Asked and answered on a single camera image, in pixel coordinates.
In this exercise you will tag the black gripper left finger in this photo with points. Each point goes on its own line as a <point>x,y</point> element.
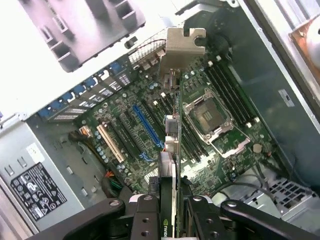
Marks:
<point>145,220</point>

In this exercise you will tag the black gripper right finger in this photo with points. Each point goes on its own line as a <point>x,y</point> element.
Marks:
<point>207,220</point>

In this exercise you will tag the green motherboard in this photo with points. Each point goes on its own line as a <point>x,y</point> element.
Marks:
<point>135,162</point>

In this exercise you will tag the black RAM slot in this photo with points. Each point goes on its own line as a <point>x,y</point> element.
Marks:
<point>228,95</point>
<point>192,145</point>
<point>237,90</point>

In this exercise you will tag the metal socket cover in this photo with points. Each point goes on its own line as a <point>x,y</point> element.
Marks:
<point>241,148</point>

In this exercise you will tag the tall metal disk bay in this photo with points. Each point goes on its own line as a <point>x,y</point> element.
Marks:
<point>287,192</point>

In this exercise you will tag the white expansion slot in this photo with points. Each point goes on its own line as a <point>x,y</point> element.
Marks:
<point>110,142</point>

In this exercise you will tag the long black expansion slot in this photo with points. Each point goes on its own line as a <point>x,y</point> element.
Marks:
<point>118,137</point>
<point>128,131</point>

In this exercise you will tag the round coin battery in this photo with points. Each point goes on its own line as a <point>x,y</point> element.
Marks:
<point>257,148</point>

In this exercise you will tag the blue expansion slot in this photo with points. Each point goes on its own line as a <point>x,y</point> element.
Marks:
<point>146,125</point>

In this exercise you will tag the metal CPU socket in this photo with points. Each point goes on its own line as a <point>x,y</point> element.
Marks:
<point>207,116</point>

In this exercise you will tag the grey power supply, black label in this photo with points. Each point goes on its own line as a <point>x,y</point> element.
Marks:
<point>25,150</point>

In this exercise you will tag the grey open PC case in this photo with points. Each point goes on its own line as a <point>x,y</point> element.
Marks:
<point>262,75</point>

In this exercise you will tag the grey printed parts rack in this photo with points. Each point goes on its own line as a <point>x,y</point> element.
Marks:
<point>82,37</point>

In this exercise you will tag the brown wooden board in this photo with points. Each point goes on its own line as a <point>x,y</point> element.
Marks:
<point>300,40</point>

